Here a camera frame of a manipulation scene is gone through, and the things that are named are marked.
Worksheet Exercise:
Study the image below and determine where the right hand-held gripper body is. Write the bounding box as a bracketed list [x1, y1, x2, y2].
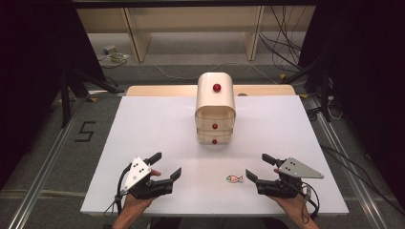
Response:
[256, 156, 325, 200]

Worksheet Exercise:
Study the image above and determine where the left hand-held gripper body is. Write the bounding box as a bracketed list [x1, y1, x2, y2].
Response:
[122, 156, 175, 200]

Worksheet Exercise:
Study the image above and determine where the pink and green fish toy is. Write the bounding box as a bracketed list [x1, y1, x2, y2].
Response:
[225, 174, 245, 184]

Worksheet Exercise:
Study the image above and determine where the person's left hand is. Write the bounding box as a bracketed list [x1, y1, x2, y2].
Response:
[122, 169, 162, 220]

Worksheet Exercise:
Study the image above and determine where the person's right hand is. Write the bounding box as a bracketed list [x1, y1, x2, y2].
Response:
[268, 168, 315, 224]

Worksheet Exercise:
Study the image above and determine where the cream drawer with red knob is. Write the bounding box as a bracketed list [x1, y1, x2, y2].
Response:
[196, 129, 234, 146]
[195, 116, 236, 133]

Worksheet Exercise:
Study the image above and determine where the black metal stand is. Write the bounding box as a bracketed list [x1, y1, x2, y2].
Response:
[281, 55, 333, 123]
[58, 66, 126, 129]

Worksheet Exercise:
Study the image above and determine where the cream drawer cabinet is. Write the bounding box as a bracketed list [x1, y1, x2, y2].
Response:
[194, 72, 237, 146]

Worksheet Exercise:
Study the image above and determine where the black curtain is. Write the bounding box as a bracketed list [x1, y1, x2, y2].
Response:
[0, 0, 108, 190]
[297, 0, 405, 209]

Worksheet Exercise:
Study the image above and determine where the white power strip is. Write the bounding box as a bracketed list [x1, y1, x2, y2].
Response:
[101, 45, 118, 56]

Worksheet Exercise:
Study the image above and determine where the light wooden desk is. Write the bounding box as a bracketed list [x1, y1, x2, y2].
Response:
[75, 5, 317, 63]

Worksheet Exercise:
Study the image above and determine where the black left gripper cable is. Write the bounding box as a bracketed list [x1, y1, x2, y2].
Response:
[103, 162, 132, 218]

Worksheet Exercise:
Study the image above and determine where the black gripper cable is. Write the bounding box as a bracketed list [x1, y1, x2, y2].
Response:
[298, 181, 321, 224]
[103, 162, 132, 218]

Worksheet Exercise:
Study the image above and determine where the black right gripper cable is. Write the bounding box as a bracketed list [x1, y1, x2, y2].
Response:
[298, 181, 321, 224]

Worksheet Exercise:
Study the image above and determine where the aluminium floor rail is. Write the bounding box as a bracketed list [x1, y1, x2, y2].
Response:
[304, 94, 390, 229]
[8, 94, 89, 229]

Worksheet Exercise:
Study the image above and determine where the black floor cable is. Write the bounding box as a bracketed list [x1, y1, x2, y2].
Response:
[319, 144, 405, 218]

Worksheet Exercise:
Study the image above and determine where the bundle of black cables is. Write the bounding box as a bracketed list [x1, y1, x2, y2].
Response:
[258, 5, 304, 73]

